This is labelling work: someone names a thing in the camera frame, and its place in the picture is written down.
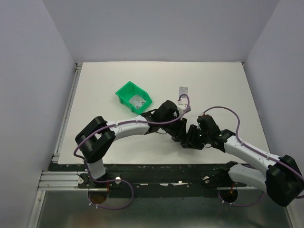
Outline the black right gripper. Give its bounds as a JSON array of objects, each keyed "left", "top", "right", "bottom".
[{"left": 180, "top": 123, "right": 210, "bottom": 150}]

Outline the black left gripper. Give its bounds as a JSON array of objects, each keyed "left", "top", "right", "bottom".
[{"left": 161, "top": 114, "right": 188, "bottom": 140}]

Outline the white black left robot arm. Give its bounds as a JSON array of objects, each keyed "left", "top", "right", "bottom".
[{"left": 75, "top": 98, "right": 190, "bottom": 188}]

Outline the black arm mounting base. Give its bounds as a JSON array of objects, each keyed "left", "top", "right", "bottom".
[{"left": 78, "top": 162, "right": 252, "bottom": 199}]

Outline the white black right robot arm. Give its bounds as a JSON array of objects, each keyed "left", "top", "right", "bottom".
[{"left": 181, "top": 114, "right": 304, "bottom": 207}]

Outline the silver card on table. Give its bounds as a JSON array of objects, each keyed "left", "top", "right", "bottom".
[{"left": 179, "top": 86, "right": 189, "bottom": 99}]

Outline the green plastic bin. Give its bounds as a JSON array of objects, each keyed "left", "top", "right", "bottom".
[{"left": 115, "top": 81, "right": 152, "bottom": 115}]

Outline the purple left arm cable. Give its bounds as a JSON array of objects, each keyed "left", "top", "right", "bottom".
[{"left": 73, "top": 94, "right": 190, "bottom": 167}]

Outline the aluminium table edge rail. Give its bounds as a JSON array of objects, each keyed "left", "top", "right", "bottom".
[{"left": 51, "top": 63, "right": 83, "bottom": 163}]

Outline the aluminium front frame rail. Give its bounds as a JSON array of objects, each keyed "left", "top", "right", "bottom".
[{"left": 26, "top": 170, "right": 91, "bottom": 228}]

